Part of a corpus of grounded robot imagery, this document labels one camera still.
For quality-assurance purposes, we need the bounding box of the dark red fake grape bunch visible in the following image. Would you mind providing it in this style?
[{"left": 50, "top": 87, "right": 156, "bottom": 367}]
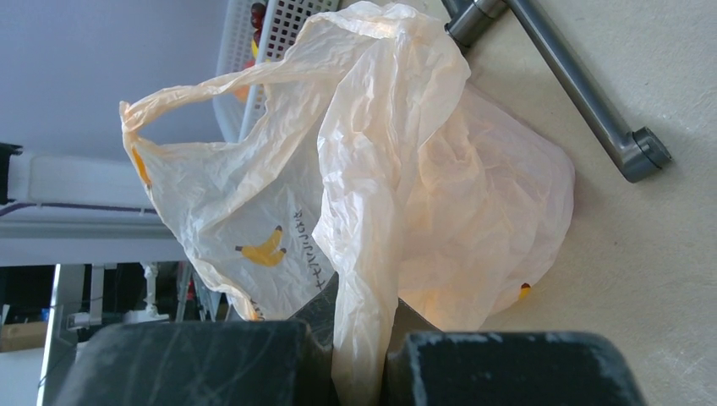
[{"left": 250, "top": 2, "right": 266, "bottom": 46}]

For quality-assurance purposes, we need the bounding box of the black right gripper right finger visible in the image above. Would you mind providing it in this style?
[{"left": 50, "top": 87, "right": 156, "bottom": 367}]
[{"left": 383, "top": 302, "right": 647, "bottom": 405}]

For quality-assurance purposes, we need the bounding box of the white plastic perforated basket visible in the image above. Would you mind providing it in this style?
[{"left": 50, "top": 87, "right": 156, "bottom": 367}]
[{"left": 212, "top": 0, "right": 340, "bottom": 142}]

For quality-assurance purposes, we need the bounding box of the grey metal crank handle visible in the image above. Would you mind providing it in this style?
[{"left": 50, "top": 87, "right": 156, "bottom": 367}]
[{"left": 442, "top": 0, "right": 672, "bottom": 184}]

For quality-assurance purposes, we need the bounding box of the translucent orange plastic bag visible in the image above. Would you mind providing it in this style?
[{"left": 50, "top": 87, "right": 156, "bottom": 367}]
[{"left": 119, "top": 2, "right": 575, "bottom": 405}]

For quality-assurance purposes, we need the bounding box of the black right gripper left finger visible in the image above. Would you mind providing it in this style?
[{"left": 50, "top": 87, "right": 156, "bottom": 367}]
[{"left": 54, "top": 272, "right": 341, "bottom": 406}]

